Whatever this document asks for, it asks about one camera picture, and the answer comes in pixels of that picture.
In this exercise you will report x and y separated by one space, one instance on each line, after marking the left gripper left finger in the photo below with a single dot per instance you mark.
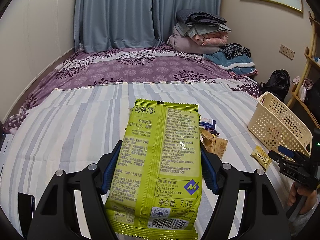
55 216

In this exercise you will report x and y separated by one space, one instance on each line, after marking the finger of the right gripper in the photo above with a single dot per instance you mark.
282 160
290 153

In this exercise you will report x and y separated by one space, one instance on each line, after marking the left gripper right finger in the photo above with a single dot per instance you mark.
263 216

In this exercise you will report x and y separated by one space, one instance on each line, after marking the yellow snack packet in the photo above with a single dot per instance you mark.
261 157

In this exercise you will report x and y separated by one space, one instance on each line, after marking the brown cracker snack packet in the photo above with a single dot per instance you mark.
213 144

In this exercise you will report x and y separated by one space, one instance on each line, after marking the blue white snack packet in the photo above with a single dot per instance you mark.
209 125

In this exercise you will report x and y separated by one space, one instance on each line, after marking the green seaweed snack packet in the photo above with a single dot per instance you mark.
157 183

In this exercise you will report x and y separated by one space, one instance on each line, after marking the cream perforated plastic basket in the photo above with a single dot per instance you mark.
274 124

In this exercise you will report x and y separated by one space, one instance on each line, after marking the wooden bamboo shelf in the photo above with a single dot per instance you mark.
307 110

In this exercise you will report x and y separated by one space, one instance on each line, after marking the black backpack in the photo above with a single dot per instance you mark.
278 84

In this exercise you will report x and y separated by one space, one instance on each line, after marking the pink folded clothes on shelf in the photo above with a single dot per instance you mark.
307 84

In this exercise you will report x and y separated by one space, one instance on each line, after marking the striped white blue sheet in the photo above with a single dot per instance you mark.
73 128

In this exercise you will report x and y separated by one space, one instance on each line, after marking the blue folded blanket pile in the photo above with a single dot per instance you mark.
235 58

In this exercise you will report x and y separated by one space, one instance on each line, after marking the purple floral bedspread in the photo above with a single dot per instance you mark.
156 64

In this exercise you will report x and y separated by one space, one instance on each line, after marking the stack of folded quilts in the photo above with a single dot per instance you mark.
198 32

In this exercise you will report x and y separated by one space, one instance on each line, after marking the white wardrobe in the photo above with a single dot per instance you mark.
34 35

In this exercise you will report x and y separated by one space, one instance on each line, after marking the blue grey curtain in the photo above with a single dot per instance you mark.
103 24

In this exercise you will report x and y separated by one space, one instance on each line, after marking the wall power sockets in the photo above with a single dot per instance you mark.
287 52

